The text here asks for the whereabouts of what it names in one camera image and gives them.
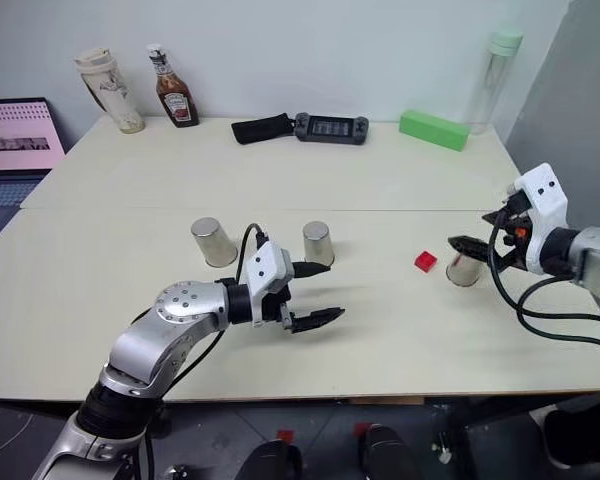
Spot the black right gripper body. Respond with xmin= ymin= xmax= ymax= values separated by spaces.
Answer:
xmin=489 ymin=191 xmax=533 ymax=274

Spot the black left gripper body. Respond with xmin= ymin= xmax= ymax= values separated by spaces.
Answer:
xmin=260 ymin=288 xmax=295 ymax=332

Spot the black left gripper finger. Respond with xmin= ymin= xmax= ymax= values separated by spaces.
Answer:
xmin=285 ymin=306 xmax=347 ymax=335
xmin=291 ymin=260 xmax=332 ymax=279

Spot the steel cup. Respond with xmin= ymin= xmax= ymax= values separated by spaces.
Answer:
xmin=445 ymin=252 xmax=483 ymax=288
xmin=302 ymin=221 xmax=338 ymax=265
xmin=190 ymin=216 xmax=239 ymax=269

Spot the green rectangular box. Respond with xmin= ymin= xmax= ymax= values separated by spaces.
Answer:
xmin=398 ymin=109 xmax=472 ymax=153

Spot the clear bottle with green lid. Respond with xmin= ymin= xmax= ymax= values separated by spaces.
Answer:
xmin=466 ymin=30 xmax=525 ymax=136

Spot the black handheld game console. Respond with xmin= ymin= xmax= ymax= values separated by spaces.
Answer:
xmin=293 ymin=112 xmax=372 ymax=146

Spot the dark rounded shape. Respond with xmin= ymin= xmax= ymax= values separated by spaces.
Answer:
xmin=240 ymin=438 xmax=304 ymax=480
xmin=543 ymin=408 xmax=600 ymax=470
xmin=359 ymin=423 xmax=421 ymax=480

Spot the black fabric pouch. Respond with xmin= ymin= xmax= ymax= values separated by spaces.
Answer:
xmin=230 ymin=112 xmax=297 ymax=146

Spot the ketchup bottle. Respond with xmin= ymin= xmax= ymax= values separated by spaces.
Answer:
xmin=146 ymin=43 xmax=201 ymax=129

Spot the cream travel tumbler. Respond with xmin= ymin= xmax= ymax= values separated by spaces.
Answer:
xmin=74 ymin=47 xmax=147 ymax=135

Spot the open laptop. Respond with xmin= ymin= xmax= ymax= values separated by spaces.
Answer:
xmin=0 ymin=96 xmax=68 ymax=241

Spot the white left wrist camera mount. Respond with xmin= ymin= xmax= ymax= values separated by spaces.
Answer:
xmin=243 ymin=241 xmax=295 ymax=329

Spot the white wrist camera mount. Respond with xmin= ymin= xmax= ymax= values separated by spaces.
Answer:
xmin=505 ymin=162 xmax=569 ymax=275
xmin=243 ymin=241 xmax=295 ymax=329

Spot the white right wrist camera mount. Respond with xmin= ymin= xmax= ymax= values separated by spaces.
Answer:
xmin=505 ymin=162 xmax=569 ymax=275

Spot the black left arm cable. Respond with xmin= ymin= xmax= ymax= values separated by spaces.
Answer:
xmin=129 ymin=222 xmax=272 ymax=480

